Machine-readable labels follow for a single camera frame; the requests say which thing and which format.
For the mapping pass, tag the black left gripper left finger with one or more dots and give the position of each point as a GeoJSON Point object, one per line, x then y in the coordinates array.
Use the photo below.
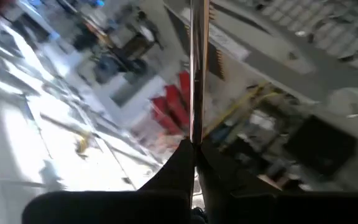
{"type": "Point", "coordinates": [179, 168]}

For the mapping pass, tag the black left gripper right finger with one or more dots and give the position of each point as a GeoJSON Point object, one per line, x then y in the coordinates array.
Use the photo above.
{"type": "Point", "coordinates": [219, 180]}

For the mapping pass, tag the silver spoon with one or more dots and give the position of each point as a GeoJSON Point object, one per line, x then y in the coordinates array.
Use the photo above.
{"type": "Point", "coordinates": [199, 77]}

